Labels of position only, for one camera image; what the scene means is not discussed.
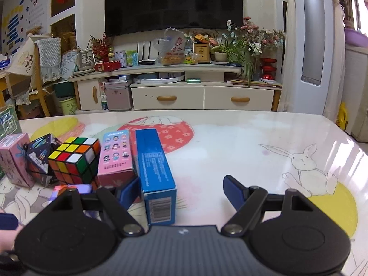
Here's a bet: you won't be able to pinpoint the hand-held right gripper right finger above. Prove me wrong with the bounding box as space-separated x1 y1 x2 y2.
220 175 319 238

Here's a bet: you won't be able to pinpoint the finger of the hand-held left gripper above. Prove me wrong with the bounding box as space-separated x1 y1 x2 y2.
0 213 20 231

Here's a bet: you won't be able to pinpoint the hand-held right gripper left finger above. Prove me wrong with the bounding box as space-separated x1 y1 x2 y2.
49 176 146 238

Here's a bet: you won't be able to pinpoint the blue cardboard box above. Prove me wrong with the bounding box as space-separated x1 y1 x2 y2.
135 128 177 226

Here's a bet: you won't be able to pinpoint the pink cartoon-figure box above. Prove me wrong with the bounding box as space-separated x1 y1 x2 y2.
98 129 139 188

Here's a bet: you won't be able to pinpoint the pink bear-print box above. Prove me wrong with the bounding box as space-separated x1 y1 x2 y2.
0 134 36 189

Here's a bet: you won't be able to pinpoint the colourful puzzle cube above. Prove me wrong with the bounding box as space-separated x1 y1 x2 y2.
47 136 101 186

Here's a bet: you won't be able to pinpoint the space-print folding cube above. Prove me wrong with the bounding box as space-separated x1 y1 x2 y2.
25 134 62 187

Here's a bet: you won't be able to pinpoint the green milk carton box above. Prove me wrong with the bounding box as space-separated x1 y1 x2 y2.
0 105 23 137

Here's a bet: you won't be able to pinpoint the person's left hand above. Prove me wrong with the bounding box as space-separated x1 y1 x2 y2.
0 227 25 254

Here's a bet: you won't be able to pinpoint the pink purple egg toy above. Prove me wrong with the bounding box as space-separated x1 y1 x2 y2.
52 184 93 200

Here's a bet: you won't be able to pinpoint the pink silver case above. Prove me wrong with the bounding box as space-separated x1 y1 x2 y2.
104 80 133 110

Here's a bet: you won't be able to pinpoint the cream television cabinet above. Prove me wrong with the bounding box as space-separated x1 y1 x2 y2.
69 63 282 112

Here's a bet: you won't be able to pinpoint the green waste bin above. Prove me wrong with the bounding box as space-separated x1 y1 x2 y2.
59 96 78 116

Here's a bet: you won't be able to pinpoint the white oval seat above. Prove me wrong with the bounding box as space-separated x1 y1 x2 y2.
129 73 185 84

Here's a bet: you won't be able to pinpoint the red lantern ornament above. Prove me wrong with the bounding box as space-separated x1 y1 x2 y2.
259 58 278 80

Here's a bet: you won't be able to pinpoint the wooden chair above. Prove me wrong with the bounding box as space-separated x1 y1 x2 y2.
16 72 54 118

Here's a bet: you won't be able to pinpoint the red packet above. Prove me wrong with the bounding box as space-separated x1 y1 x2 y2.
95 61 121 72

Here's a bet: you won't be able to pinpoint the potted green plant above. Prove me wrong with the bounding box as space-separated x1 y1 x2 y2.
211 39 256 88

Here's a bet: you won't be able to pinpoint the clear glass container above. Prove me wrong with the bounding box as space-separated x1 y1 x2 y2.
76 47 95 71

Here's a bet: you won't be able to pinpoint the framed picture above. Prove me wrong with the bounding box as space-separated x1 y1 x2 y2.
193 43 211 64

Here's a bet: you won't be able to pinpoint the white paper sheet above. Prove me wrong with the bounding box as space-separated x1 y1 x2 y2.
62 50 79 75

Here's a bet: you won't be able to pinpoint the red berry branches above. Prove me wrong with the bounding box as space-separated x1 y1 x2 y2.
90 33 114 61

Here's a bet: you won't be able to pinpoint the clear plastic snack bag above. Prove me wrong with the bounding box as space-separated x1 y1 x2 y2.
154 27 190 66

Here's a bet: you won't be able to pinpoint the pink artificial flowers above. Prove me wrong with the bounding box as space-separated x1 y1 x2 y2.
226 17 286 56

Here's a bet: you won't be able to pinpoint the white lace cloth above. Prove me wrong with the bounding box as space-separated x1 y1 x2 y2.
34 37 62 82

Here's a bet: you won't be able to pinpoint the white standing air conditioner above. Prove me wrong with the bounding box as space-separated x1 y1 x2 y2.
280 0 345 115

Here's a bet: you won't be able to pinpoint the black television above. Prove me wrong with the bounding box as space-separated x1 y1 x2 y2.
104 0 244 38

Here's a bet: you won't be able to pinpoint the purple basin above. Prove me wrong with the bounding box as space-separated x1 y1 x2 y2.
344 28 368 46

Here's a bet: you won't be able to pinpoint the glass-door wall cabinet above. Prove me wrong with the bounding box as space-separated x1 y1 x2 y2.
50 0 77 49

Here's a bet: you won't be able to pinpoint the wall poster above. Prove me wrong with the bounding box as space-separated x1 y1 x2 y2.
1 0 48 55

